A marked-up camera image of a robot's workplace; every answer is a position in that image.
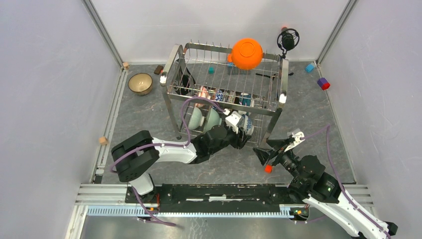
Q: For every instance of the purple and red block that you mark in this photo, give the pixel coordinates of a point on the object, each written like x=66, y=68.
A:
x=323, y=83

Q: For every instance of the celadon green bowl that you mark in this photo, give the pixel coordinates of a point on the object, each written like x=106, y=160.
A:
x=212, y=119

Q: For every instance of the teal white cup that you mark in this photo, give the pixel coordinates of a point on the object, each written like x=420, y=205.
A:
x=246, y=99

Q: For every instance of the dark patterned bowl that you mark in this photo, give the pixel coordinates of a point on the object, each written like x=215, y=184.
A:
x=230, y=98

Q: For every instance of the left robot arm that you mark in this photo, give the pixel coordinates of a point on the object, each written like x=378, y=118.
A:
x=134, y=156

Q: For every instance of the pink patterned bowl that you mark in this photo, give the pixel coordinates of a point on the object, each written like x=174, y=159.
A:
x=204, y=93

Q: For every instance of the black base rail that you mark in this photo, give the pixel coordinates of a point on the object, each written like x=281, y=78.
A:
x=221, y=198

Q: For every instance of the orange plastic bowl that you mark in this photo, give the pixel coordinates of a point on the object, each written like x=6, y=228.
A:
x=246, y=54

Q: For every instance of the blue white floral bowl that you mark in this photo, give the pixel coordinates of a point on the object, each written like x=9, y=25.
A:
x=246, y=125

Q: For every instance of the steel two-tier dish rack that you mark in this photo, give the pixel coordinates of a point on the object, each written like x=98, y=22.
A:
x=269, y=95

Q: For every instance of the orange cube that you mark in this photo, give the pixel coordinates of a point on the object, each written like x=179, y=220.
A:
x=268, y=168

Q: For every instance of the dark brown block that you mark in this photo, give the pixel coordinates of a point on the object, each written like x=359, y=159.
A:
x=158, y=70

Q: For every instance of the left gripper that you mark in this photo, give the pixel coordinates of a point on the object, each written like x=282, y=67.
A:
x=239, y=142

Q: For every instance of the brown glazed bowl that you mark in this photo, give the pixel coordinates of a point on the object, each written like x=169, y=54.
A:
x=141, y=84

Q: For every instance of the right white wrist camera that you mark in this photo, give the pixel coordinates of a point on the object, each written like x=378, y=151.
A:
x=295, y=138

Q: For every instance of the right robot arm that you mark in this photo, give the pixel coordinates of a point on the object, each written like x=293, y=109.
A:
x=313, y=186

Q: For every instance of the tan wooden cube left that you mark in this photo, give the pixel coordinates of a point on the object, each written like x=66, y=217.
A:
x=103, y=140

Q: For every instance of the pale green bowl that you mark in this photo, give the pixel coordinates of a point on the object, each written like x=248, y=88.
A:
x=196, y=119

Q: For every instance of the light blue block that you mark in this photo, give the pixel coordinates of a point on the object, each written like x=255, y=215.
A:
x=310, y=67

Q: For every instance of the black bowl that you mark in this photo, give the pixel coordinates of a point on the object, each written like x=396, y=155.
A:
x=184, y=81

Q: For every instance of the black microphone on tripod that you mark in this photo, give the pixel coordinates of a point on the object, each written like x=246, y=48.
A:
x=287, y=40

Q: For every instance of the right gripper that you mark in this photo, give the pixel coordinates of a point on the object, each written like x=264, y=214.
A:
x=277, y=146

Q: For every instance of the blue zigzag patterned bowl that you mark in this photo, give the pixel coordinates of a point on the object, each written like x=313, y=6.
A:
x=218, y=96

